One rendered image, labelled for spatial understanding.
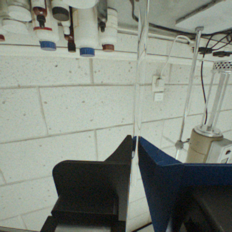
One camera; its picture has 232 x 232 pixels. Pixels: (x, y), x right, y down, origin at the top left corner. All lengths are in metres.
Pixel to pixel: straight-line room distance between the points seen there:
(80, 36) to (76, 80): 0.21
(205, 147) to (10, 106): 0.76
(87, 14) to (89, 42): 0.07
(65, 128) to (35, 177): 0.31
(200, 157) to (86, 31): 0.57
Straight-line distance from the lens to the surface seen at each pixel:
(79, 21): 0.40
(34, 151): 0.66
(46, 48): 0.41
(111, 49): 0.42
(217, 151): 0.51
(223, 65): 0.49
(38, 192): 0.82
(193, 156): 0.56
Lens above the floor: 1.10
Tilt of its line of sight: 18 degrees up
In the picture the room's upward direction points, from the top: 180 degrees clockwise
